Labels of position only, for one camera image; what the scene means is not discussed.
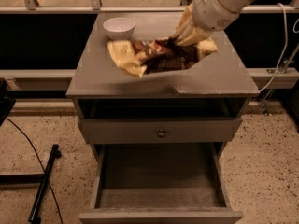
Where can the metal railing frame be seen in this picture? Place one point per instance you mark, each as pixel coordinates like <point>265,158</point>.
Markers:
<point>93,3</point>

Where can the closed top grey drawer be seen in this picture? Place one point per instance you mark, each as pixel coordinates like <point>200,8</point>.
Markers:
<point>144,131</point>

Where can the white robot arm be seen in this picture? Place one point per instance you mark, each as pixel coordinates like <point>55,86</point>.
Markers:
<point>232,5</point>

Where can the white ceramic bowl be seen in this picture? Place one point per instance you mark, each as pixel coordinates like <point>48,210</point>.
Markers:
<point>119,28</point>

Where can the round metal drawer knob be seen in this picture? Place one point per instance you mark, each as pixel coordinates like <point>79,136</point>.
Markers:
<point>161,133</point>

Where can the dark object at left edge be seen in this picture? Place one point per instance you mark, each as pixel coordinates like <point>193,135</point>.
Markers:
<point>6,103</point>

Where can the open middle grey drawer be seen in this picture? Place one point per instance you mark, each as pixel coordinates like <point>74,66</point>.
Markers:
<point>159,184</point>

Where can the grey wooden drawer cabinet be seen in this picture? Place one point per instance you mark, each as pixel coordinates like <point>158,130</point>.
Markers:
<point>218,87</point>

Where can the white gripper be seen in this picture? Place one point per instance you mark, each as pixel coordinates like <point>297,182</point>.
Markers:
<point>212,13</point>

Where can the brown chip bag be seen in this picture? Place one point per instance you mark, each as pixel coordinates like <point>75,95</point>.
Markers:
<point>139,58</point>

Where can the black metal stand base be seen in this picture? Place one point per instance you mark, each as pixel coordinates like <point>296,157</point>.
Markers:
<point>41,179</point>

